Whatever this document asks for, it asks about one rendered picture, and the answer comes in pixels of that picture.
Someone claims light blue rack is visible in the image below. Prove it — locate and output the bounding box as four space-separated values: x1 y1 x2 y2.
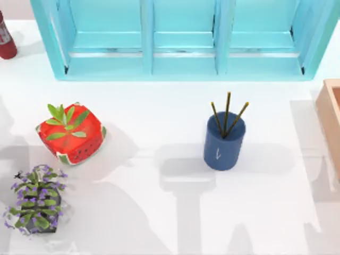
29 0 340 82

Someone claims red watermelon plant pot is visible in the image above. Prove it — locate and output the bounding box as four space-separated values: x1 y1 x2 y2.
35 102 107 166

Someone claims purple flowering plant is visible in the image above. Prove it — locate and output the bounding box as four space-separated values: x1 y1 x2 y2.
2 164 69 236

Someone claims dark grey plant pot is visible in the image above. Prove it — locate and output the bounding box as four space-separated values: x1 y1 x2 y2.
19 188 63 234

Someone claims salmon-coloured shallow box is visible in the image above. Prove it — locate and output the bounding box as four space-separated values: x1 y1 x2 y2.
315 78 340 184

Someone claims dark thin stick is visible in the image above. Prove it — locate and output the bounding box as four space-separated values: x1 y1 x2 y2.
210 101 224 138
224 101 250 138
223 91 231 138

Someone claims green leafy plant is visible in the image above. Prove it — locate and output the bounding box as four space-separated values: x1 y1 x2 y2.
46 103 91 141

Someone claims dark red bottle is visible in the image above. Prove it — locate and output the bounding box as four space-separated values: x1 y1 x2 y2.
0 10 18 60

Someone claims dark blue cup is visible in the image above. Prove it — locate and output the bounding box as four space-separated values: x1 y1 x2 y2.
203 112 247 171

